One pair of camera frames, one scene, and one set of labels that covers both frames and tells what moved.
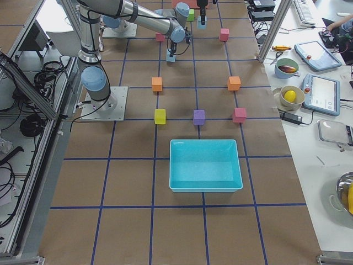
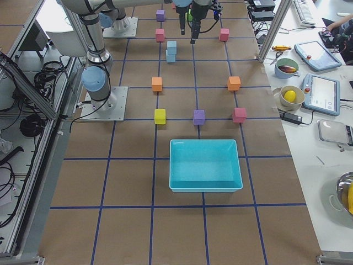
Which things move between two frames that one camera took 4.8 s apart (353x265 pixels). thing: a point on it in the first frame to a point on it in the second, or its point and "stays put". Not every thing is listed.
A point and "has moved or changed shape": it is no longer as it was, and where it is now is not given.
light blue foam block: x=199 y=23 has moved or changed shape
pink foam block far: x=224 y=34 stays put
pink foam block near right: x=240 y=115 stays put
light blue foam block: x=170 y=59 stays put
